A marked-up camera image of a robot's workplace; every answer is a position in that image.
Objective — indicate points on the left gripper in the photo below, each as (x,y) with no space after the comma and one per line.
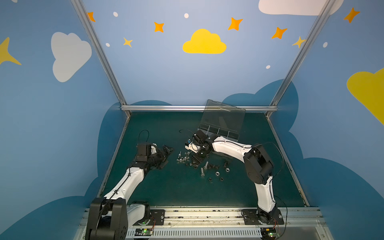
(160,156)

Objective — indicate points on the rear aluminium frame bar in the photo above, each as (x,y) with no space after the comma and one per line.
(158,108)

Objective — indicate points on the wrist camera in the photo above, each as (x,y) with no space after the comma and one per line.
(191,147)
(145,151)

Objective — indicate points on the aluminium frame post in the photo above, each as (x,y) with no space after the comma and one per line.
(304,50)
(88,26)

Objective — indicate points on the right circuit board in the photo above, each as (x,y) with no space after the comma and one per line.
(269,234)

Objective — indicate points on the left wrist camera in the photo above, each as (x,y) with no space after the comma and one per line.
(145,151)

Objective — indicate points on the left circuit board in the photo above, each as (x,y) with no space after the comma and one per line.
(143,232)

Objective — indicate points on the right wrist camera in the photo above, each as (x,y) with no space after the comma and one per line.
(191,147)

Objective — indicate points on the right aluminium frame post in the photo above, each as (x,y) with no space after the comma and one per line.
(304,50)

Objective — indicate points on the clear plastic organizer box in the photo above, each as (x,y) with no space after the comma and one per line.
(222,120)

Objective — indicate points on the circuit board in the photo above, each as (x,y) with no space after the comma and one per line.
(143,232)
(269,234)

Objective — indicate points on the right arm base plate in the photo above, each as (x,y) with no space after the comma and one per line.
(260,217)

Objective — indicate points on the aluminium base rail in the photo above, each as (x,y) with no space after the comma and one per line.
(227,223)

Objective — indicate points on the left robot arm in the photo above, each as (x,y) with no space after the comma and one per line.
(110,216)

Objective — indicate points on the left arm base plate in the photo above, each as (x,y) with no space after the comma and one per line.
(155,217)

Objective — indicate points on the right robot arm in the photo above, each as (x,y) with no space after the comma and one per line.
(258,166)

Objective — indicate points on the left aluminium frame post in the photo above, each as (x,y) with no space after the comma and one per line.
(88,26)

